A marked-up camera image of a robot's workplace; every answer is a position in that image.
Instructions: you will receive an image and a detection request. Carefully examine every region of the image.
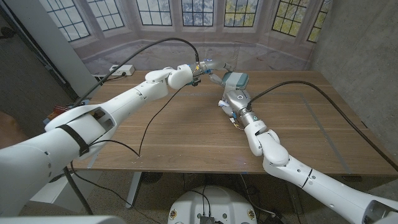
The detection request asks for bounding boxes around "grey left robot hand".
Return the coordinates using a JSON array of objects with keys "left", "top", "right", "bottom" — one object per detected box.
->
[{"left": 191, "top": 58, "right": 234, "bottom": 86}]

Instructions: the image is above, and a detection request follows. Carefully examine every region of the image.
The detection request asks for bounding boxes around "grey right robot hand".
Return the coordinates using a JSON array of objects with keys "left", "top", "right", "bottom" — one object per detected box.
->
[{"left": 218, "top": 89, "right": 259, "bottom": 128}]

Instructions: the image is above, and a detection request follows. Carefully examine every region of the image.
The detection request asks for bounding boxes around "white gauze bandage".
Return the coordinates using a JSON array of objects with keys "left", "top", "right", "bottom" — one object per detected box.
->
[{"left": 218, "top": 72, "right": 240, "bottom": 116}]

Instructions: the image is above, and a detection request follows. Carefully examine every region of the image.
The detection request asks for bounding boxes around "teal zippered case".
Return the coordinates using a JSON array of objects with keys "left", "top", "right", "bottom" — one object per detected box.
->
[{"left": 221, "top": 72, "right": 249, "bottom": 91}]

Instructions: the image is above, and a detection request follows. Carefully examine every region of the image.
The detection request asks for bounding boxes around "printed bay window backdrop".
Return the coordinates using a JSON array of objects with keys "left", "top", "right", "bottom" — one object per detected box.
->
[{"left": 39, "top": 0, "right": 332, "bottom": 75}]

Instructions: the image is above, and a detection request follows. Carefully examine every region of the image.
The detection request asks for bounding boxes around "white power strip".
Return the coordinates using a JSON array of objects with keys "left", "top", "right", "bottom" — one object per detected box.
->
[{"left": 109, "top": 64, "right": 136, "bottom": 77}]

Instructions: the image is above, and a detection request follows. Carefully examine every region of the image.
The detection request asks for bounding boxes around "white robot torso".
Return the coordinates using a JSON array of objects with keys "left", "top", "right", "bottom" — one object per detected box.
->
[{"left": 167, "top": 185, "right": 258, "bottom": 224}]

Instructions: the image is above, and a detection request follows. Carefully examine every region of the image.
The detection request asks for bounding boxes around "grey metal table leg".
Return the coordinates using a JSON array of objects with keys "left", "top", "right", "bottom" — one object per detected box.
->
[
  {"left": 125, "top": 172, "right": 143, "bottom": 210},
  {"left": 283, "top": 183, "right": 304, "bottom": 215}
]

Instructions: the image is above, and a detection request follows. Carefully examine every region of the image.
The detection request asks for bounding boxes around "black floor fan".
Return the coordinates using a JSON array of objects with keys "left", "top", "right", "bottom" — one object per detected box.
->
[{"left": 139, "top": 172, "right": 164, "bottom": 185}]

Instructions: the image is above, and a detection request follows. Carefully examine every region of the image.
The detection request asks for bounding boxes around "blue box with items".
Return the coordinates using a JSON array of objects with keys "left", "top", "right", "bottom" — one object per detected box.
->
[{"left": 43, "top": 98, "right": 90, "bottom": 124}]

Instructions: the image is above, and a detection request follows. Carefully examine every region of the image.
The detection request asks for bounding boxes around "white floor platform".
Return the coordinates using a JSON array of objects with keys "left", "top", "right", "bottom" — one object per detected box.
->
[{"left": 29, "top": 170, "right": 103, "bottom": 214}]

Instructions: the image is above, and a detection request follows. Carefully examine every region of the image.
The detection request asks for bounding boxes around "white robot body edge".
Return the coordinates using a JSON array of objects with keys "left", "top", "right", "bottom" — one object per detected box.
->
[{"left": 0, "top": 215, "right": 127, "bottom": 224}]

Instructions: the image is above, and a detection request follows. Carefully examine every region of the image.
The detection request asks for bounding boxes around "person's bare leg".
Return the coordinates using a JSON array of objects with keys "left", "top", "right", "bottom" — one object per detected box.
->
[{"left": 0, "top": 111, "right": 25, "bottom": 149}]

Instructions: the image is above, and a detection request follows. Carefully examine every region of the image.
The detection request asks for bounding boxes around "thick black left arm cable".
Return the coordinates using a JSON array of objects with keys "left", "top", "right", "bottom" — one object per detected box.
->
[{"left": 71, "top": 37, "right": 200, "bottom": 108}]

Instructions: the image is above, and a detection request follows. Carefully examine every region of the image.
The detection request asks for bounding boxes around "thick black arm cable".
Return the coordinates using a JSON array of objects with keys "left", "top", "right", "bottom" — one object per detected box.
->
[
  {"left": 247, "top": 80, "right": 398, "bottom": 172},
  {"left": 71, "top": 37, "right": 200, "bottom": 108}
]

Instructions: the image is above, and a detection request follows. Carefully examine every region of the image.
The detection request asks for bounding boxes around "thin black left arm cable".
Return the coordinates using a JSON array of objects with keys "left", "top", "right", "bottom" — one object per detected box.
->
[{"left": 70, "top": 84, "right": 187, "bottom": 224}]

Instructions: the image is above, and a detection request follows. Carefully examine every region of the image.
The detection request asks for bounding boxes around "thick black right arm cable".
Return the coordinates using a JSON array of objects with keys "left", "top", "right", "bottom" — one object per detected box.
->
[{"left": 247, "top": 80, "right": 398, "bottom": 172}]

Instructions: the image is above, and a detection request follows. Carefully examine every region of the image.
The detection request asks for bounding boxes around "black power strip cord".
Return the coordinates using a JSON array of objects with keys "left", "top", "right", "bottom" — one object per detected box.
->
[{"left": 102, "top": 72, "right": 127, "bottom": 83}]

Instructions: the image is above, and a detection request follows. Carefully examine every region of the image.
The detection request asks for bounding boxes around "black torso cable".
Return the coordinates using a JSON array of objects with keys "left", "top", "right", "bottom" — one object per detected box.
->
[{"left": 186, "top": 185, "right": 212, "bottom": 218}]

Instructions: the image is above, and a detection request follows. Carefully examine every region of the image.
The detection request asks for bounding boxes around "white floor cable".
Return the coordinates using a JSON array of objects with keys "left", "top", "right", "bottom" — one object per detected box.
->
[{"left": 239, "top": 174, "right": 277, "bottom": 218}]

